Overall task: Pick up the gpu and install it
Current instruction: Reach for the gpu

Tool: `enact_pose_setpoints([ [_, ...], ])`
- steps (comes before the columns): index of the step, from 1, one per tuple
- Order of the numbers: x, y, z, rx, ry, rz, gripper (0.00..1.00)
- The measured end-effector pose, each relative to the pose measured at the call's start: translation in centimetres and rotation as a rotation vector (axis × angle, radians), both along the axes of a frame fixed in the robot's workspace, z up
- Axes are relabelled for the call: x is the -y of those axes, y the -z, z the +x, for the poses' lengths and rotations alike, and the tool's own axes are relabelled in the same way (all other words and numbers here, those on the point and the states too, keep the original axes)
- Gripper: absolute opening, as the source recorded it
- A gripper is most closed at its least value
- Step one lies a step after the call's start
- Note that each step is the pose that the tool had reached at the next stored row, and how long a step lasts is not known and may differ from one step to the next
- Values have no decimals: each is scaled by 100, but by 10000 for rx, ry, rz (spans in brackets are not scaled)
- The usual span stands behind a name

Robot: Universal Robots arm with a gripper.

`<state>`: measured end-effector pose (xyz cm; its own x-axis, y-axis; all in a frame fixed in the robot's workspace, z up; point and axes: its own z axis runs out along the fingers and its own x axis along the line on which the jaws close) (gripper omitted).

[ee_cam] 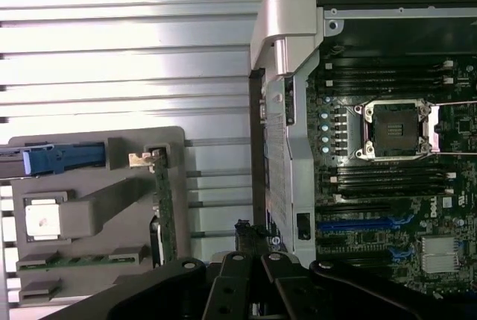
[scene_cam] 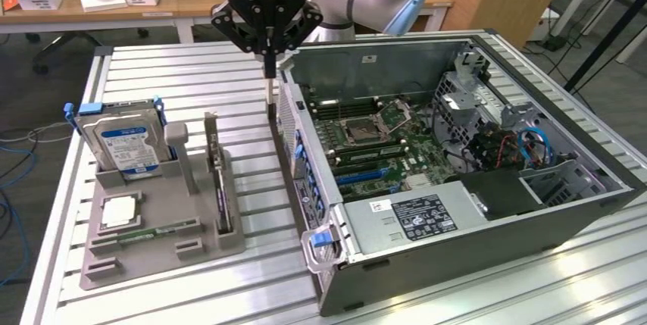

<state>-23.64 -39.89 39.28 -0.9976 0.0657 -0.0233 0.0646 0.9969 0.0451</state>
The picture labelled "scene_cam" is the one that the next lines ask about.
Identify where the black graphics card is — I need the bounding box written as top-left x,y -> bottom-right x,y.
202,111 -> 237,236

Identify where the metal socket cover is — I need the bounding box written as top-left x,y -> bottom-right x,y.
373,98 -> 411,123

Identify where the CPU socket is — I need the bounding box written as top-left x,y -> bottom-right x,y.
339,116 -> 391,145

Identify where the black office chair base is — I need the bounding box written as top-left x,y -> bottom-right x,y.
24,28 -> 152,75

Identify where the hard disk with blue caddy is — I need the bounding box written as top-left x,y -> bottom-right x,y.
64,94 -> 176,182

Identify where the green motherboard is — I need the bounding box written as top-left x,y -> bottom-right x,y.
301,82 -> 459,203

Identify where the blue expansion slot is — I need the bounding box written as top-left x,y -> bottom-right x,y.
335,170 -> 385,186

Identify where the small silver chipset heatsink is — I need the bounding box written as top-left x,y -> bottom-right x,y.
403,173 -> 432,191

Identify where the silver CPU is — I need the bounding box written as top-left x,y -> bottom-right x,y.
100,196 -> 140,227

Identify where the grey power supply unit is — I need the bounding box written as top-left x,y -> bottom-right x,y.
339,181 -> 489,256

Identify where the grey parts rack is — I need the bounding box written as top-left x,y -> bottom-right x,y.
78,122 -> 248,290

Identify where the loose green RAM stick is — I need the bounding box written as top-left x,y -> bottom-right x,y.
93,222 -> 196,245

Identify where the blue case latch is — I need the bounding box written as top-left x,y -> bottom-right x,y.
307,230 -> 331,251

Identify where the black slanted pole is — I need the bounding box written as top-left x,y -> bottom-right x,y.
561,0 -> 647,93

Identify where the black plastic shroud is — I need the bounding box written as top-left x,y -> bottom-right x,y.
457,169 -> 547,222

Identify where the grey metal disk bay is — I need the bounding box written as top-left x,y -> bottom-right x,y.
519,158 -> 611,207

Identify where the open dark PC case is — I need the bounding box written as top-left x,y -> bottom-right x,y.
265,29 -> 647,317

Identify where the grey floor cable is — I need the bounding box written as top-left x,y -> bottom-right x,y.
0,122 -> 74,144

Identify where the blue wire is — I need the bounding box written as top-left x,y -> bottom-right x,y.
517,126 -> 557,169

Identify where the blue floor cable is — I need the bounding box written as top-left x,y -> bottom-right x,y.
0,142 -> 40,288

